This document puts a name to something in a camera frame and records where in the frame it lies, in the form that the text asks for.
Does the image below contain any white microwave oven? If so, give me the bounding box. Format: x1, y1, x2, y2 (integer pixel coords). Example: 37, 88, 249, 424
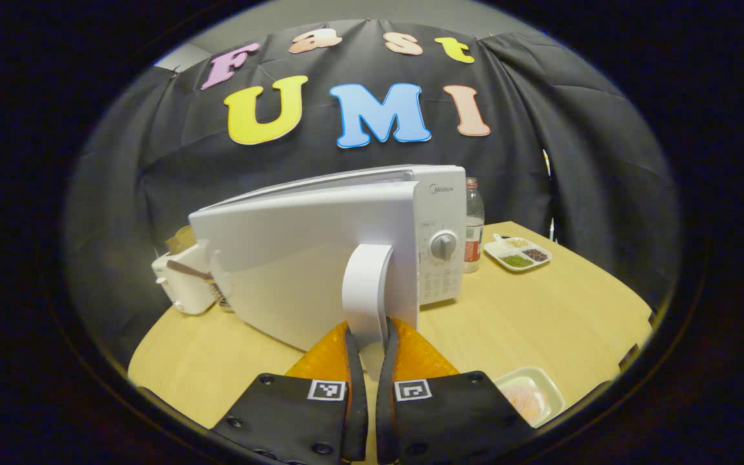
188, 164, 468, 353

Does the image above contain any clear bottle with red label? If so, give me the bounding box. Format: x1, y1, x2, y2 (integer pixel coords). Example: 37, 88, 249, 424
462, 177, 486, 274

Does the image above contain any brown bread slice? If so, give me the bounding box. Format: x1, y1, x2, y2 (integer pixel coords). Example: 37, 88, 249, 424
165, 225, 197, 256

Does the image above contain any white divided snack plate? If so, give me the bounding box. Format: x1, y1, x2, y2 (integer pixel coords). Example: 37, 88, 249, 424
483, 234, 552, 273

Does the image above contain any small white food plate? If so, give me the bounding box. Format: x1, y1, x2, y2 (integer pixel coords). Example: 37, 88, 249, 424
492, 366, 566, 428

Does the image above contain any white toaster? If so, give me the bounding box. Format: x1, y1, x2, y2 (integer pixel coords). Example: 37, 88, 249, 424
151, 239, 234, 316

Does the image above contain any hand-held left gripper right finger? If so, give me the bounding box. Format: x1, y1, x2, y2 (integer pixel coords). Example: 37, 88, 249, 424
375, 316, 539, 465

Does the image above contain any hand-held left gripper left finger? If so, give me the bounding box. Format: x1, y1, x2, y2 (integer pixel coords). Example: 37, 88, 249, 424
207, 321, 370, 465

